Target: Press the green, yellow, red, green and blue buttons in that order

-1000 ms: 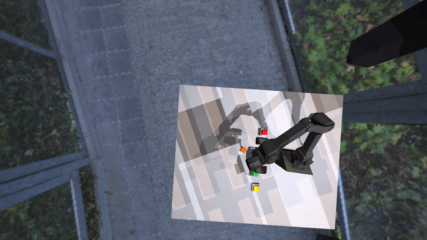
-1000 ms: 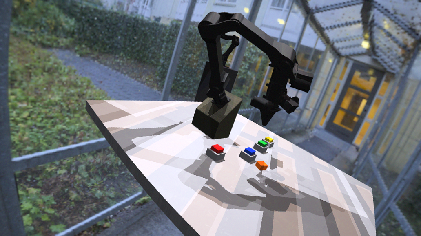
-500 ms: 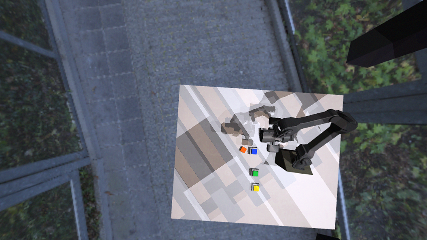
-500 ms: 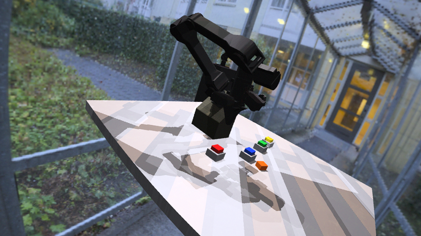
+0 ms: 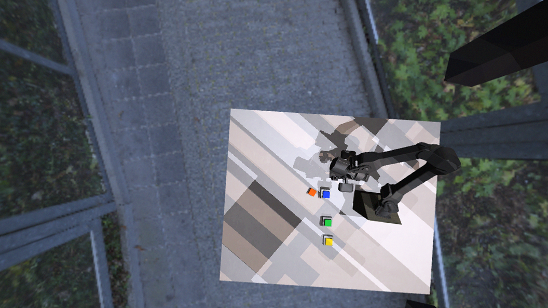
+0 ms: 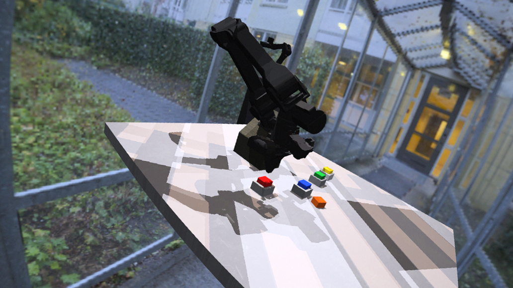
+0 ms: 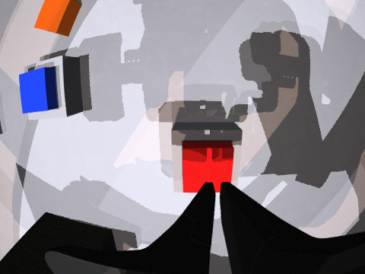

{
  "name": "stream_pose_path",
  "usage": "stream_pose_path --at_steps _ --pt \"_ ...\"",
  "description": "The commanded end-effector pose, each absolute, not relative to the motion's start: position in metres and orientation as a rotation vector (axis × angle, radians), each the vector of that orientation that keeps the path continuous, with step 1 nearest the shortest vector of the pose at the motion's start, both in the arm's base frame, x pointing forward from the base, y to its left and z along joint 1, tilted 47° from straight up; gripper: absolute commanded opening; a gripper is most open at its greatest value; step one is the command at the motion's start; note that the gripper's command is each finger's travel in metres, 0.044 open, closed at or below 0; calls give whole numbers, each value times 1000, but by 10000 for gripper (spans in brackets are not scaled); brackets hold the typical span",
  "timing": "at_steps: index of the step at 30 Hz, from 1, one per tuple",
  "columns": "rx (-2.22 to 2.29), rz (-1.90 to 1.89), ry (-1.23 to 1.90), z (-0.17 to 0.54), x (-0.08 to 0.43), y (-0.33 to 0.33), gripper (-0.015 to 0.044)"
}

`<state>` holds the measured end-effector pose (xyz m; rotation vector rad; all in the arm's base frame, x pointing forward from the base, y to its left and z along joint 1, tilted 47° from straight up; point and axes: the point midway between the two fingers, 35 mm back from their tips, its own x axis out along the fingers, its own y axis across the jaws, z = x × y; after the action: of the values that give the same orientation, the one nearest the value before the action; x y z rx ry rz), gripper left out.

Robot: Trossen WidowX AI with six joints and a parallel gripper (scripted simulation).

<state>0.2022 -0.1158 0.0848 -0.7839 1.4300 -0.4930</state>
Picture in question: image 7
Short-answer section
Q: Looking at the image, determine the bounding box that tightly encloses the red button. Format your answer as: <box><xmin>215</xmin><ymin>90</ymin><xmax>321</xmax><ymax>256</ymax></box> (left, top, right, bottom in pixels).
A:
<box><xmin>171</xmin><ymin>122</ymin><xmax>243</xmax><ymax>193</ymax></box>

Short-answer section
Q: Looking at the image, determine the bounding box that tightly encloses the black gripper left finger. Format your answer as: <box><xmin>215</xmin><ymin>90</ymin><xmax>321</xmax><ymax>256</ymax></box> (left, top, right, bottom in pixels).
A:
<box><xmin>45</xmin><ymin>182</ymin><xmax>216</xmax><ymax>274</ymax></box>

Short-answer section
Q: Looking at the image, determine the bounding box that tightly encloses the orange square block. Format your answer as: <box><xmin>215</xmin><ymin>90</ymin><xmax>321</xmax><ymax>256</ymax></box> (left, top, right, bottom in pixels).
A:
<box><xmin>34</xmin><ymin>0</ymin><xmax>82</xmax><ymax>37</ymax></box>

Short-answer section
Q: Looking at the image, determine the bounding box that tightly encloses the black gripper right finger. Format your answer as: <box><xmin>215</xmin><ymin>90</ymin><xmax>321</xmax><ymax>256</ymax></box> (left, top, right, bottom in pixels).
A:
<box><xmin>219</xmin><ymin>182</ymin><xmax>365</xmax><ymax>274</ymax></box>

